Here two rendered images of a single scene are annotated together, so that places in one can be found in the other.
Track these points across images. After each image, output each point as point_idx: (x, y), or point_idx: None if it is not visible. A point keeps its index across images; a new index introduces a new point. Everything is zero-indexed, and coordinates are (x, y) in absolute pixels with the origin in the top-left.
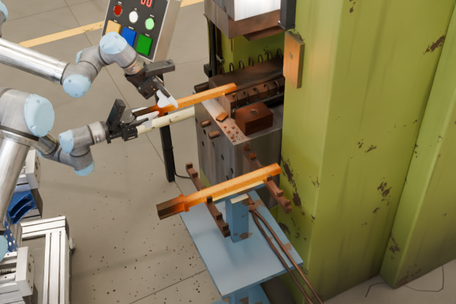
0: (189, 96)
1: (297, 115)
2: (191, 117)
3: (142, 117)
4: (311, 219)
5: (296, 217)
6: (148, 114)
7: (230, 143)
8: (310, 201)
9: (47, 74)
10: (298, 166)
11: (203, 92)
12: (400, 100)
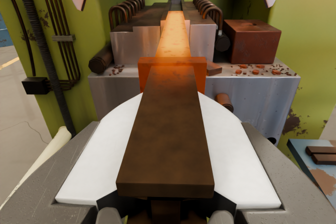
0: (167, 30)
1: None
2: None
3: (238, 147)
4: (321, 126)
5: (282, 147)
6: (206, 111)
7: (283, 83)
8: (326, 103)
9: None
10: (303, 74)
11: (169, 22)
12: None
